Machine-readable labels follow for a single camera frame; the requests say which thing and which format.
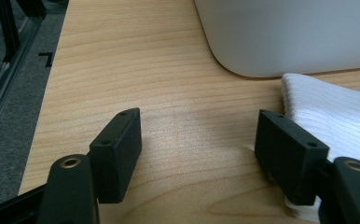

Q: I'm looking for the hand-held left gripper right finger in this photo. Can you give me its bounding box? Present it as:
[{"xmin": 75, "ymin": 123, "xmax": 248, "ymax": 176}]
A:
[{"xmin": 255, "ymin": 109, "xmax": 330, "ymax": 206}]

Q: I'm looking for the white ribbed sock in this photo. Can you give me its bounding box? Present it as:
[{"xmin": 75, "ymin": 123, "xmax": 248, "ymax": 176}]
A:
[{"xmin": 281, "ymin": 73, "xmax": 360, "ymax": 223}]

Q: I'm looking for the black tape floor mark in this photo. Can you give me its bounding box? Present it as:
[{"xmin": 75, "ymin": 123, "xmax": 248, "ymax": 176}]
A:
[{"xmin": 38, "ymin": 51, "xmax": 55, "ymax": 68}]

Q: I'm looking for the white divided storage box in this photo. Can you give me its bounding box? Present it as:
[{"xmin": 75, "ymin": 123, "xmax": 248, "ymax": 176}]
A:
[{"xmin": 193, "ymin": 0, "xmax": 360, "ymax": 78}]

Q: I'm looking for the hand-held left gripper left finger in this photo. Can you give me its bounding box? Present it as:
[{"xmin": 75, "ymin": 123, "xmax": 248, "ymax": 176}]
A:
[{"xmin": 89, "ymin": 107, "xmax": 143, "ymax": 204}]

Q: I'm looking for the aluminium floor rail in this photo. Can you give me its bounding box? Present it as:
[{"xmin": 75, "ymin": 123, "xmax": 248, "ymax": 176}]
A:
[{"xmin": 0, "ymin": 15, "xmax": 46, "ymax": 153}]

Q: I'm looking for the black metal stand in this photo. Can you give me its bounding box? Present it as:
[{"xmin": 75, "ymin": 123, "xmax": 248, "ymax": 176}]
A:
[{"xmin": 0, "ymin": 0, "xmax": 22, "ymax": 63}]

